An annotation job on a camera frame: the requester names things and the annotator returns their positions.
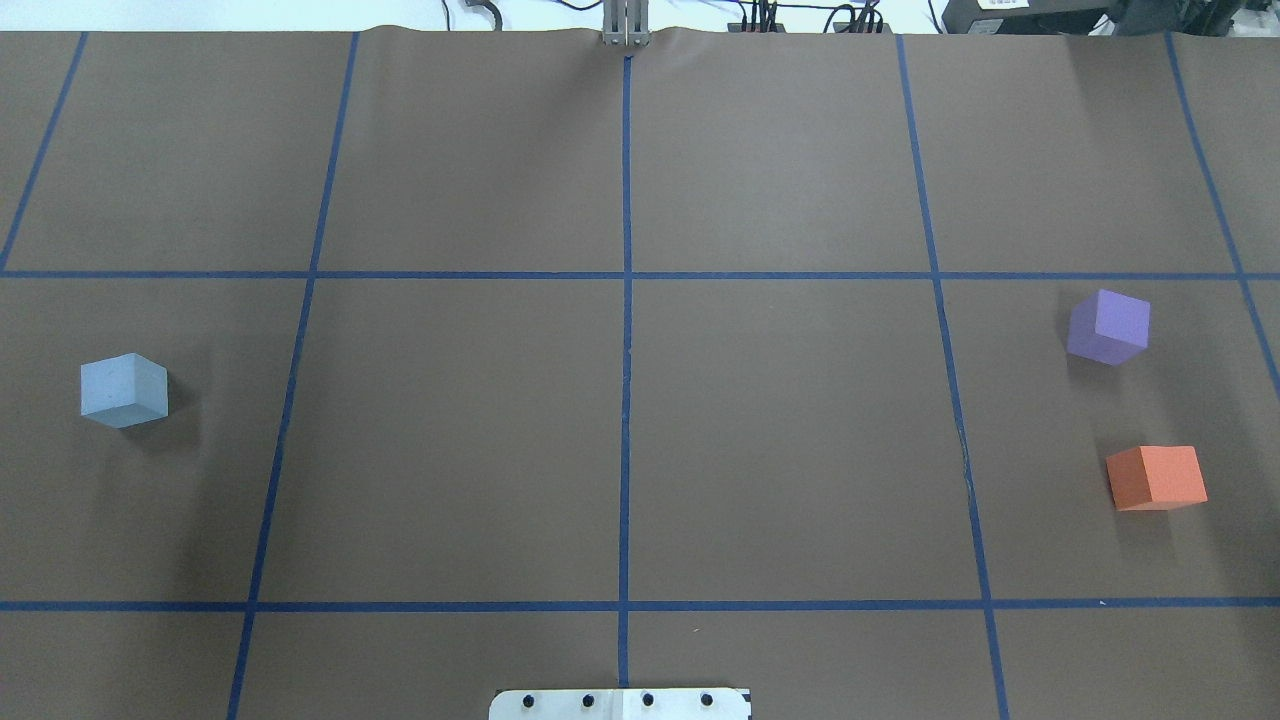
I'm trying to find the light blue foam block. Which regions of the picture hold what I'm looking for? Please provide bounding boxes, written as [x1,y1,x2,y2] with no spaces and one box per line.
[79,354,169,429]

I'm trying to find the purple foam block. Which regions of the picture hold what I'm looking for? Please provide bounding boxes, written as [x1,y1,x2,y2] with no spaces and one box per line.
[1066,290,1152,366]

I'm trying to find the orange foam block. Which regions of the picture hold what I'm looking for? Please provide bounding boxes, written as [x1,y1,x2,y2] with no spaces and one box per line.
[1105,445,1208,512]

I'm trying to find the aluminium frame post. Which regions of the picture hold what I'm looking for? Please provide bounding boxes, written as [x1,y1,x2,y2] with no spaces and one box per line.
[602,0,652,47]

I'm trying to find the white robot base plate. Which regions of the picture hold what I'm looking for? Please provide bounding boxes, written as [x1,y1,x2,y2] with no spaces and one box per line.
[488,687,753,719]

